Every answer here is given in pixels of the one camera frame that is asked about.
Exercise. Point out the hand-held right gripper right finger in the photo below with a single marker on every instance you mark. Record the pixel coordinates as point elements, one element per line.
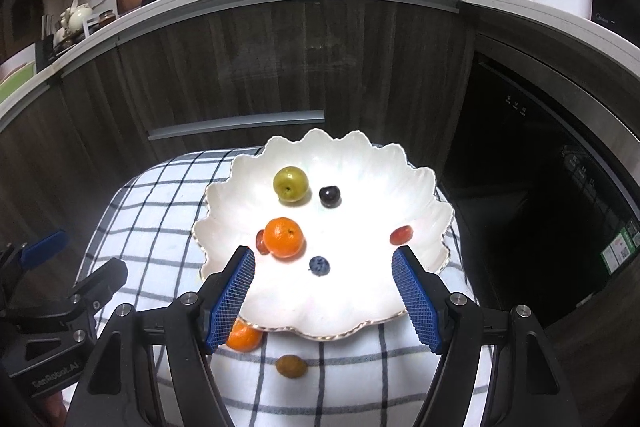
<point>417,302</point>

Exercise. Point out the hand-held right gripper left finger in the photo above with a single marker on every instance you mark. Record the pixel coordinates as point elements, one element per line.
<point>230,302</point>

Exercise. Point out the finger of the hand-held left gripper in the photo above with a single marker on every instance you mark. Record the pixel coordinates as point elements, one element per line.
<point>47,242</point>
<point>102,282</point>

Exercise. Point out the orange mandarin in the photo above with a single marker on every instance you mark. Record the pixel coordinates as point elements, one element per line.
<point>284,237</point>
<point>246,339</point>

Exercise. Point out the red grape tomato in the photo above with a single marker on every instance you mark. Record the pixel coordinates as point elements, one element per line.
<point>260,241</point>
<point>401,234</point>

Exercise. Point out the white scalloped bowl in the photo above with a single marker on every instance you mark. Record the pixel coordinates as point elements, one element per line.
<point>350,292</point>

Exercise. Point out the small tan round fruit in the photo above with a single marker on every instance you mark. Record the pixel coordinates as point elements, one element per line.
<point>291,366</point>

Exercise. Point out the dark cherry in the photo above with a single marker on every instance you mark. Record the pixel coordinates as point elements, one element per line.
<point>330,196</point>

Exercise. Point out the person's left hand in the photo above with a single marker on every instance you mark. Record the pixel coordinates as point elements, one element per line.
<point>50,409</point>

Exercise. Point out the white checked cloth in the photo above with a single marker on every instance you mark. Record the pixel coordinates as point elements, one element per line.
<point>150,217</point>

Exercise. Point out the blueberry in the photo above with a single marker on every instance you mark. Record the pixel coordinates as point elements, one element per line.
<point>319,265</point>

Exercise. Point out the green plum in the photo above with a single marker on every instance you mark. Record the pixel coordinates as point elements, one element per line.
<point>290,185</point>

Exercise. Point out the green plastic basin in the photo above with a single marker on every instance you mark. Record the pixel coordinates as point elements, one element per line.
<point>15,87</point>

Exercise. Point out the black built-in dishwasher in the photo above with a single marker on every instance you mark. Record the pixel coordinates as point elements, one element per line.
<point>530,187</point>

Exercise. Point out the white teapot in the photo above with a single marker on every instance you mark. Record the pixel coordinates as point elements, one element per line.
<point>77,14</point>

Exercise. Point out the glass jar red content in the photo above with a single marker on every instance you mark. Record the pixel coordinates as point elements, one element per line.
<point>106,19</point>

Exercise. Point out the dark wood lower cabinets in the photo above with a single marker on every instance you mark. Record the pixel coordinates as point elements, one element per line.
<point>250,62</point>

